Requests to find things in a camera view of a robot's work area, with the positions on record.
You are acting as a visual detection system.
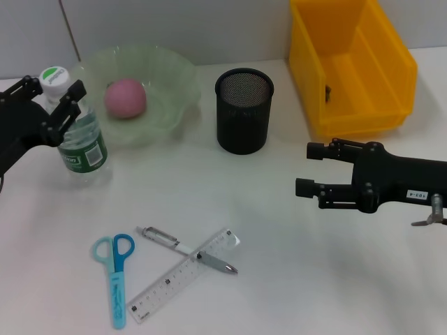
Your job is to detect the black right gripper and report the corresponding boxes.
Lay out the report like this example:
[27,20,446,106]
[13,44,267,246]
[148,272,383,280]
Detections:
[295,137,447,214]

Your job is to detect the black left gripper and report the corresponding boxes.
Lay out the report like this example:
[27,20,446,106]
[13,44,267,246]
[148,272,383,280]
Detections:
[0,75,88,179]

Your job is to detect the clear water bottle green label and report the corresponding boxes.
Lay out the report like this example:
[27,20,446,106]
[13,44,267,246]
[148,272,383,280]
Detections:
[38,65,113,186]

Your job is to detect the pink peach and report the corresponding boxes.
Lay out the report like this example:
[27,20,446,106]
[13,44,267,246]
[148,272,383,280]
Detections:
[104,78,147,120]

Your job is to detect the black mesh pen holder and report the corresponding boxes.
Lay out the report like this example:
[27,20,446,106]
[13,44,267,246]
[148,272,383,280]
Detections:
[214,68,275,156]

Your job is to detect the green glass fruit plate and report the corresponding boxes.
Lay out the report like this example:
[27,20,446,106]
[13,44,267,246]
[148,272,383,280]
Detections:
[68,44,204,147]

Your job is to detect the white grey ballpoint pen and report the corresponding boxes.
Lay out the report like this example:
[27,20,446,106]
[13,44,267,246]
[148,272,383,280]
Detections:
[135,225,240,276]

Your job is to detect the transparent plastic ruler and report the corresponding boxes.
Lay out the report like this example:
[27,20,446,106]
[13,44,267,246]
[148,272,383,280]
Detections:
[127,228,242,325]

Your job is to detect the blue capped scissors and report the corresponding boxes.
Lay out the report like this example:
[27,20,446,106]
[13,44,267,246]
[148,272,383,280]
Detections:
[92,233,136,331]

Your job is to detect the yellow plastic storage bin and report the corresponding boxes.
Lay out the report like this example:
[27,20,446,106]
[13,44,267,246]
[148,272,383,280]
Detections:
[288,0,419,137]

